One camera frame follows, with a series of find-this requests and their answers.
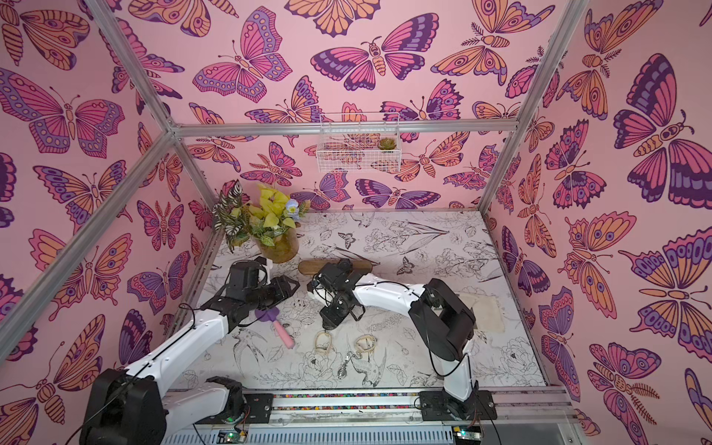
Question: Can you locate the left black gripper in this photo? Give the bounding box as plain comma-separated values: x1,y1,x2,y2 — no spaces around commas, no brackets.
247,274,300,313

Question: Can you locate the beige watch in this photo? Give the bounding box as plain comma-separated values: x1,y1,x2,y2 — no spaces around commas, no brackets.
353,334,378,359
313,331,333,355

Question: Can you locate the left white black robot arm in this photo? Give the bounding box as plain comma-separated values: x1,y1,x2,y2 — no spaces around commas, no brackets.
74,257,300,444

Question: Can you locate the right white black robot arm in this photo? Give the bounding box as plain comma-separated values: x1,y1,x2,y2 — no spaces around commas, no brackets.
299,259,487,421

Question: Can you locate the wooden watch stand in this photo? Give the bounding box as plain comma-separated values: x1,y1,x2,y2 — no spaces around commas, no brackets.
297,258,375,276

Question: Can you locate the purple pink toy shovel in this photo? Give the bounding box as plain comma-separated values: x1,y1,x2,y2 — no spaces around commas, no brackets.
255,307,295,350

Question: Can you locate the amber vase with plants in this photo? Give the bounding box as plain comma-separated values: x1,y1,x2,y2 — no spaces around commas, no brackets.
211,182,311,263

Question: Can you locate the small succulent plant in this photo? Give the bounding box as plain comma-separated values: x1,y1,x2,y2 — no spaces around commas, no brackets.
378,137,398,151

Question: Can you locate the silver metal keychain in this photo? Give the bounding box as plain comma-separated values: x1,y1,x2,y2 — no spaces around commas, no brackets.
337,352,355,379

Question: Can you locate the white wire wall basket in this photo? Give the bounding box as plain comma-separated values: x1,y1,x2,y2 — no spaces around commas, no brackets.
313,111,402,172

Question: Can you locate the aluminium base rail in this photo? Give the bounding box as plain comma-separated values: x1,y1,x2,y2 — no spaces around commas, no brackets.
110,386,580,445

